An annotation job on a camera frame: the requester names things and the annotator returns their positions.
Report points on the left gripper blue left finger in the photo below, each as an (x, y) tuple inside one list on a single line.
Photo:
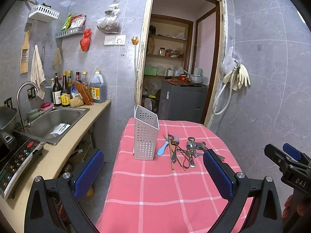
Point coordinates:
[(85, 173)]

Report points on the metal wall shelf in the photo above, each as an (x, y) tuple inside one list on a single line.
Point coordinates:
[(70, 32)]

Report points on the grey washing machine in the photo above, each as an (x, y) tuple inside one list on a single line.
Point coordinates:
[(182, 102)]

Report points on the blue handled spoon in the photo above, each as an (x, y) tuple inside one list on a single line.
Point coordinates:
[(161, 150)]

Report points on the orange wall plug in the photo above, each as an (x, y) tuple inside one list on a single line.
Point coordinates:
[(135, 40)]

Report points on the pink checked tablecloth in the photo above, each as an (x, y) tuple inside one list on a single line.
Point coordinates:
[(148, 196)]

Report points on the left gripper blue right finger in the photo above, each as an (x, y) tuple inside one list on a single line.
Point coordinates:
[(221, 174)]

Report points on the white wall switch socket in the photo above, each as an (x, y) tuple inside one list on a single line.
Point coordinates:
[(111, 40)]

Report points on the wooden grater board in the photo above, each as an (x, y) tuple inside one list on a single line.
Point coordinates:
[(23, 65)]

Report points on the large soy sauce jug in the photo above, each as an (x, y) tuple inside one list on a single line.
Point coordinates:
[(97, 88)]

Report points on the dark sauce bottle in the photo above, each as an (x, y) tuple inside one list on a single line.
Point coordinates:
[(56, 91)]

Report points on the red plastic bag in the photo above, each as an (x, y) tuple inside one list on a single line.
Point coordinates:
[(85, 41)]

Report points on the white wall basket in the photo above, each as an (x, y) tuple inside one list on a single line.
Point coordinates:
[(43, 13)]

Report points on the orange snack packet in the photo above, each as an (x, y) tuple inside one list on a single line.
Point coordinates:
[(83, 92)]

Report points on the wooden chopstick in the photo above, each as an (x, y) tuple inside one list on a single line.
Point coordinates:
[(170, 151)]

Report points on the white perforated utensil holder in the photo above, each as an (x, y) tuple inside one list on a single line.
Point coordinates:
[(146, 133)]

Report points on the green box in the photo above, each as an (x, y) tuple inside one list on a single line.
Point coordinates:
[(150, 71)]

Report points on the steel kitchen sink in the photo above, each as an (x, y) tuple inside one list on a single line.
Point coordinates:
[(54, 124)]

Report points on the steel fork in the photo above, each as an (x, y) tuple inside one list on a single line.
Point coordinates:
[(175, 142)]

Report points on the red cup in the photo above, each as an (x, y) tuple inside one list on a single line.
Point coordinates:
[(183, 78)]

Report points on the white hanging towel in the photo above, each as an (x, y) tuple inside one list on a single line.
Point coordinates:
[(37, 73)]

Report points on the grey hanging plastic bag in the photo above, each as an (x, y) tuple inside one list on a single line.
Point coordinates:
[(109, 23)]

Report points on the black wok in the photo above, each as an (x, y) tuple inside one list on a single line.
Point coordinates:
[(7, 119)]

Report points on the cream rubber gloves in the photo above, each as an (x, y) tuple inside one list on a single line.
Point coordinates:
[(237, 77)]

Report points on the steel spoon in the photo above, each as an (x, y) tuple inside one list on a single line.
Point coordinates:
[(190, 148)]

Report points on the induction cooker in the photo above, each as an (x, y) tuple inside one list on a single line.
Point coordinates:
[(17, 162)]

